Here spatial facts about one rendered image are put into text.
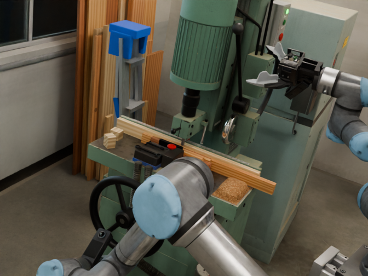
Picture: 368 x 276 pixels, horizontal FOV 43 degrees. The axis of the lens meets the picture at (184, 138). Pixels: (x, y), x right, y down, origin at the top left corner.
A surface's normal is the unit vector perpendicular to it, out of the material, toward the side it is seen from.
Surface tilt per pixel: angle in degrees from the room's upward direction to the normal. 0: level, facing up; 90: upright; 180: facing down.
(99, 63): 88
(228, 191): 31
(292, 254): 0
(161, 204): 86
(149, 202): 86
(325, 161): 90
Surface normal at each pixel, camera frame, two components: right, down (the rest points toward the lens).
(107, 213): -0.46, 0.31
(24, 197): 0.18, -0.89
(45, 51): 0.88, 0.33
